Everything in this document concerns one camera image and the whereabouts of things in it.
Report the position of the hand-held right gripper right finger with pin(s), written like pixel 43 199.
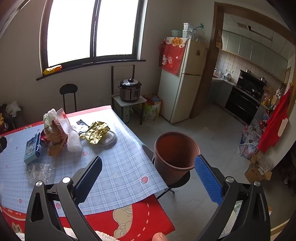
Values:
pixel 208 178

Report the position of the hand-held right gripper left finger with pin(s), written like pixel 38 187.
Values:
pixel 89 180

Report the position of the blue tissue packet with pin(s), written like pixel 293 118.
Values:
pixel 31 150

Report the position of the brown plastic trash bin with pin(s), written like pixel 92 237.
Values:
pixel 175 150

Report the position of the grey mesh insole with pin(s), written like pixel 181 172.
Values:
pixel 109 138

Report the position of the clear plastic bag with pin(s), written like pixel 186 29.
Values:
pixel 40 173

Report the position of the person's right hand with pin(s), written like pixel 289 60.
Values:
pixel 160 237

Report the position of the pile of snack bags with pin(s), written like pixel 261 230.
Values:
pixel 1 122

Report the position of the black round stool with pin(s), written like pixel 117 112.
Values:
pixel 182 179

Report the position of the white foam wrap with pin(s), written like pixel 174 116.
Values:
pixel 75 142

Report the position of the crushed red soda can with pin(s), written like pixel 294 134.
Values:
pixel 45 142

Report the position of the crumpled gold foil wrapper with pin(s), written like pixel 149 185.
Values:
pixel 94 133

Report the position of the brown cardboard box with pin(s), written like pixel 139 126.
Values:
pixel 256 171

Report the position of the brown snack bag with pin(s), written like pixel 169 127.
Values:
pixel 55 139

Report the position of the black wrapper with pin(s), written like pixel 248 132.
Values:
pixel 81 127

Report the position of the crumpled white plastic bag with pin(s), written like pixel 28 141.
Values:
pixel 49 117

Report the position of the pile of plastic bags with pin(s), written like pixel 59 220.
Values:
pixel 249 141

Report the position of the person's white fleece clothing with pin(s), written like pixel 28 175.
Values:
pixel 101 235

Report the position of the pale green kettle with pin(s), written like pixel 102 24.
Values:
pixel 127 114

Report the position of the black kitchen stove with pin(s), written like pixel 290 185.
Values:
pixel 242 104

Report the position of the black round-back chair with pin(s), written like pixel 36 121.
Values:
pixel 68 89

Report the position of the red hanging apron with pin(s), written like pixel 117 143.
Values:
pixel 275 125

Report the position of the grey kitchen counter cabinet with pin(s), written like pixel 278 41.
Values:
pixel 219 92

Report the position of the green printed shopping bag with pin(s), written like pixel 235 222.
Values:
pixel 152 112

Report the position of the yellow orange packet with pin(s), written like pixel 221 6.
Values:
pixel 52 70

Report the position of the cream two-door fridge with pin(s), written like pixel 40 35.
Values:
pixel 182 92

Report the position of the small white side table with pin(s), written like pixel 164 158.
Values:
pixel 141 100

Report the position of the silver black pressure cooker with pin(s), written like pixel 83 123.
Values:
pixel 129 92

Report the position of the red shopping bag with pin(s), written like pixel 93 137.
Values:
pixel 150 98

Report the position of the white electric kettle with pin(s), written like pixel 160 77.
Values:
pixel 227 76

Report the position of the black range hood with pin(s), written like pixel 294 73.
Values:
pixel 252 80

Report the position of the dark window sill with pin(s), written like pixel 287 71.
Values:
pixel 92 64

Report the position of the red printed hanging cloth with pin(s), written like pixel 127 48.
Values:
pixel 172 58

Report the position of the grey upper kitchen cabinets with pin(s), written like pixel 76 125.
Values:
pixel 254 51

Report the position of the clear plastic containers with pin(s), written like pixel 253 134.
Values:
pixel 198 33

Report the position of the dark framed window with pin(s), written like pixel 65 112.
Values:
pixel 92 30

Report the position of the white plastic box stack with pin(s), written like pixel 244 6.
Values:
pixel 187 30

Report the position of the wooden door frame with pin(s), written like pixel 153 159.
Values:
pixel 208 69

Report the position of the orange wall hanging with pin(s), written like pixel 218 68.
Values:
pixel 218 39

